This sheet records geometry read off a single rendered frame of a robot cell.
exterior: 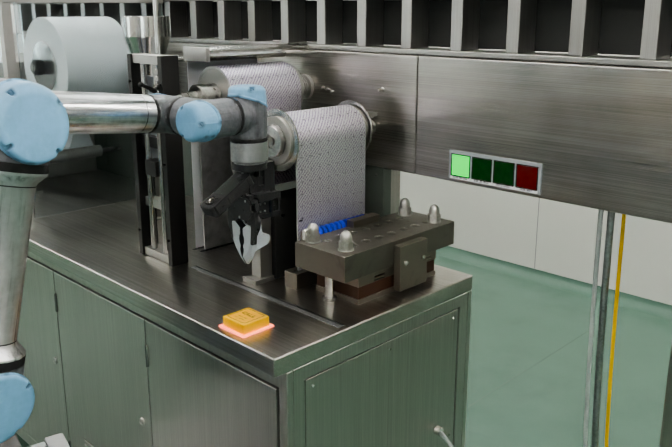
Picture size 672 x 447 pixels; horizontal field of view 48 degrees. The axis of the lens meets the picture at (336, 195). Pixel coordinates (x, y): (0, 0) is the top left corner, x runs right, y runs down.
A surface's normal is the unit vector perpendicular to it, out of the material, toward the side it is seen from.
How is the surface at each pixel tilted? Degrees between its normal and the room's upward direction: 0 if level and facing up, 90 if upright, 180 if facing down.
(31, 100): 83
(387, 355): 90
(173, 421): 90
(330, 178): 90
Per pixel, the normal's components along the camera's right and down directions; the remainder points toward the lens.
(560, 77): -0.70, 0.18
